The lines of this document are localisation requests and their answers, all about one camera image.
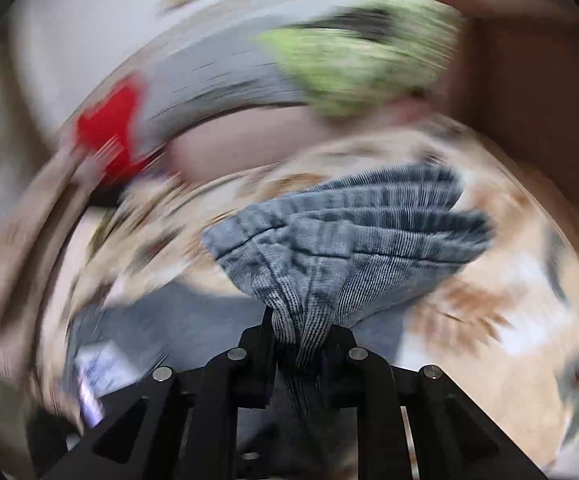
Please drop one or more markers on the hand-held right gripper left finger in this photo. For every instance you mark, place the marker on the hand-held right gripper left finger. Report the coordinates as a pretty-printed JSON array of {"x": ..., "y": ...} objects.
[{"x": 257, "y": 360}]

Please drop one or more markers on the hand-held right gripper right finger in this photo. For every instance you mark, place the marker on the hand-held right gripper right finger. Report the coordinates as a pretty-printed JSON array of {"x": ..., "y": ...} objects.
[{"x": 342, "y": 365}]

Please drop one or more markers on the blue denim pants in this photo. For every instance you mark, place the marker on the blue denim pants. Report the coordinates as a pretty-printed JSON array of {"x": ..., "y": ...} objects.
[{"x": 344, "y": 235}]

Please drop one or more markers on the leaf printed blanket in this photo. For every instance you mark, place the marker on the leaf printed blanket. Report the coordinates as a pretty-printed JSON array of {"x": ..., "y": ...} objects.
[{"x": 494, "y": 360}]

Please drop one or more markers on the pink brown sofa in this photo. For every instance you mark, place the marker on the pink brown sofa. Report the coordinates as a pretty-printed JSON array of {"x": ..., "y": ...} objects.
[{"x": 249, "y": 140}]

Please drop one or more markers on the red paper bag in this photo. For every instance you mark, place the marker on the red paper bag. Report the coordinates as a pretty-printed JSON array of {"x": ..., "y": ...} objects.
[{"x": 111, "y": 130}]

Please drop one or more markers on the grey quilted pillow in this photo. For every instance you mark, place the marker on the grey quilted pillow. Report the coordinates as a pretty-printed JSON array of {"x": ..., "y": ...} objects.
[{"x": 219, "y": 90}]

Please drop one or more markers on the green patterned quilt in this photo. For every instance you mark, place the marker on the green patterned quilt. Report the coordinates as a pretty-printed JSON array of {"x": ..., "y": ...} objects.
[{"x": 359, "y": 70}]

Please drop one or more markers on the dark grey garment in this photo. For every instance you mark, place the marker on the dark grey garment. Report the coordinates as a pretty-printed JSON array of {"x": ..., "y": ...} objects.
[{"x": 359, "y": 20}]

